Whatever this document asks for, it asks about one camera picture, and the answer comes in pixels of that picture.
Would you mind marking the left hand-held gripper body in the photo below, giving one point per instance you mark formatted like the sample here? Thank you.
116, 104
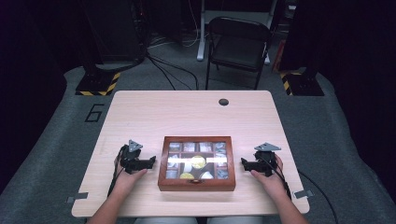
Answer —
132, 157

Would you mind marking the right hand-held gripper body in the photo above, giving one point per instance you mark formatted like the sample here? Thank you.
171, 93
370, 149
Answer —
264, 161

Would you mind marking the wooden box with glass lid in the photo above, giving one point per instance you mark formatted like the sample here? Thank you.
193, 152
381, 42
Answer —
196, 185

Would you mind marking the person's right hand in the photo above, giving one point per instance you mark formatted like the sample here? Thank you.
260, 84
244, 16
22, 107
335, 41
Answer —
274, 183

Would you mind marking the person's left hand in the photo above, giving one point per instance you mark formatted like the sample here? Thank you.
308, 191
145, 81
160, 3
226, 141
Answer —
127, 182

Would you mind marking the gold round foil packet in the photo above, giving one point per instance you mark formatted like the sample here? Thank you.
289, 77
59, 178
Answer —
186, 176
198, 161

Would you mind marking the grey tape strip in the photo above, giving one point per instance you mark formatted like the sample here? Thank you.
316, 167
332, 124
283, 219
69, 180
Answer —
77, 197

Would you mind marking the black stand with striped base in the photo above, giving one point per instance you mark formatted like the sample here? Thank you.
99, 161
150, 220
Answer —
99, 82
300, 84

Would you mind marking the black folding chair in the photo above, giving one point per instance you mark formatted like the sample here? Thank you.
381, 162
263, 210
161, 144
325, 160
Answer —
239, 49

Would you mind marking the white metal desk frame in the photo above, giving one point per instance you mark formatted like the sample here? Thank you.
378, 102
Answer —
201, 40

